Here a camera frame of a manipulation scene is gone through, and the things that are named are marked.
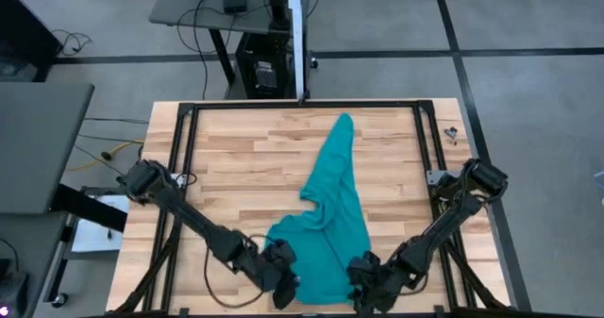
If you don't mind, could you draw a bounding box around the black monitor pole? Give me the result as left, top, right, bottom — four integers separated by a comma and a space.
266, 0, 291, 31

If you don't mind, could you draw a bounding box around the teal terry towel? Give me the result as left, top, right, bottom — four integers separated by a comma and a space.
263, 112, 374, 307

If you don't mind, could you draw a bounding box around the black aluminium table frame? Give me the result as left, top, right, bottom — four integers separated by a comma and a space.
112, 99, 511, 317

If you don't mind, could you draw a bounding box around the black desk leg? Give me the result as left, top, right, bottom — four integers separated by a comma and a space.
207, 27, 238, 89

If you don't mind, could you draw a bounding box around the black coiled floor cable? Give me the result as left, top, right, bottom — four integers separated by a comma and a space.
50, 28, 94, 59

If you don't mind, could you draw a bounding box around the black hanging desk cable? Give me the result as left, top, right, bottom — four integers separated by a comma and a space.
175, 0, 224, 102

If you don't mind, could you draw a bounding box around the yellow floor cable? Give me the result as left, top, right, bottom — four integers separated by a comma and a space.
65, 140, 146, 174

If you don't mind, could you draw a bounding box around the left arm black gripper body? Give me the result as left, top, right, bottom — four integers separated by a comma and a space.
244, 240, 300, 293

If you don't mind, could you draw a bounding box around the black straight floor cable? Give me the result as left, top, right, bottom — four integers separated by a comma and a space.
83, 116, 151, 126

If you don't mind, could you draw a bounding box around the large grey desk top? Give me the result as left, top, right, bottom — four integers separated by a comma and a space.
0, 81, 95, 215

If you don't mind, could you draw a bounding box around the white paper sheet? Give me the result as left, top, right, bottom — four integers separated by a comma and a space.
70, 193, 132, 255

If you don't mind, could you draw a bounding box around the black cabinet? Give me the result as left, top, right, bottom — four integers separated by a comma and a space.
0, 0, 63, 82

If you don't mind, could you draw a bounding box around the black device purple light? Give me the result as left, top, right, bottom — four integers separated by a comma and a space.
0, 256, 30, 318

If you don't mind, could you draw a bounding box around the white vertical post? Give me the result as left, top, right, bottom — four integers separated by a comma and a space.
287, 0, 307, 103

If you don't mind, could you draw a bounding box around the black computer tower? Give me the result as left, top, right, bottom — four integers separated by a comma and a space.
234, 31, 297, 101

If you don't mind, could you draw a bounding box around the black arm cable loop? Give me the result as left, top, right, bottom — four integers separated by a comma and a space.
202, 234, 273, 310

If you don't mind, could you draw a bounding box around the grey monitor desk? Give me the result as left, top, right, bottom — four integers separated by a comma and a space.
148, 0, 303, 37

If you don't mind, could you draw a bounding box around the black desk foot bar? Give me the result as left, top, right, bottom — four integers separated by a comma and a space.
48, 183, 130, 234

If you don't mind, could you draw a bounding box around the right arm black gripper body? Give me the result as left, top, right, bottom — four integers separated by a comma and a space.
346, 250, 408, 306

